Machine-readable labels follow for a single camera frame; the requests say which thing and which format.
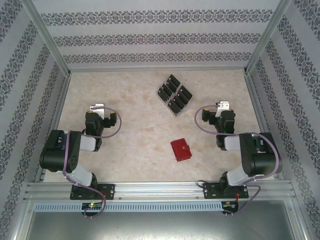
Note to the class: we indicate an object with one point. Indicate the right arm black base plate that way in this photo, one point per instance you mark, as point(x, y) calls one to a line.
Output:
point(210, 191)

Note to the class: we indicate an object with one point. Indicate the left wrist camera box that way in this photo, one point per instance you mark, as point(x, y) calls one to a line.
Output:
point(98, 108)

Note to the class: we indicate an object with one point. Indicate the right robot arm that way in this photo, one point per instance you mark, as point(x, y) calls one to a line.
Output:
point(262, 155)

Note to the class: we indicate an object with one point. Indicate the aluminium frame post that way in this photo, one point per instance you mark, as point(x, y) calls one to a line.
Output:
point(49, 37)
point(266, 37)

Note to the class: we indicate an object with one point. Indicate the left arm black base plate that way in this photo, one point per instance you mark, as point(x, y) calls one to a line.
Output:
point(110, 190)

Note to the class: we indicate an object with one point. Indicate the grey metal panel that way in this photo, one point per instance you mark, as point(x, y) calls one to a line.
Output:
point(160, 227)

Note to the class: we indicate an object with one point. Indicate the red leather card holder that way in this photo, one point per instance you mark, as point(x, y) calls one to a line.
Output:
point(181, 150)

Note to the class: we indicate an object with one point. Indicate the clear acrylic card stand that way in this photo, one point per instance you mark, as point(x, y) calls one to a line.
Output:
point(178, 113)

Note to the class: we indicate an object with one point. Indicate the aluminium side frame rail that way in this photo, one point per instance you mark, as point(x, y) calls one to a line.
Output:
point(255, 100)
point(61, 100)

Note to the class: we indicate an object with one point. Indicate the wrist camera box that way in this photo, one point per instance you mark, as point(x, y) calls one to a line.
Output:
point(98, 108)
point(223, 105)

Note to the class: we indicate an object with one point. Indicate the aluminium mounting rail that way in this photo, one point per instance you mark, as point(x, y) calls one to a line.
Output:
point(160, 190)

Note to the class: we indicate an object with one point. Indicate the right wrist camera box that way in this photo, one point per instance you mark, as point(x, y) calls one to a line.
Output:
point(223, 105)

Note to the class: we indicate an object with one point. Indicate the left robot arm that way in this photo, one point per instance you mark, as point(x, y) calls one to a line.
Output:
point(60, 150)

